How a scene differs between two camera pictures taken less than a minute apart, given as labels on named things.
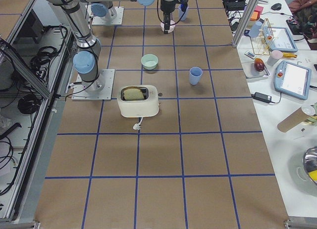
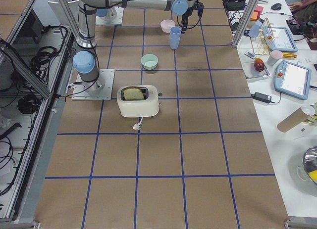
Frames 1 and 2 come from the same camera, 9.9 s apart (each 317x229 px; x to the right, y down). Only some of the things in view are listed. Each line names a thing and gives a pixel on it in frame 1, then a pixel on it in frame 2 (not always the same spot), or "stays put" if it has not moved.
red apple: (259, 65) stays put
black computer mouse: (277, 6) stays put
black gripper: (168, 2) → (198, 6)
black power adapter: (261, 97) stays put
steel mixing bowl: (310, 163) stays put
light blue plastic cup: (195, 73) → (175, 33)
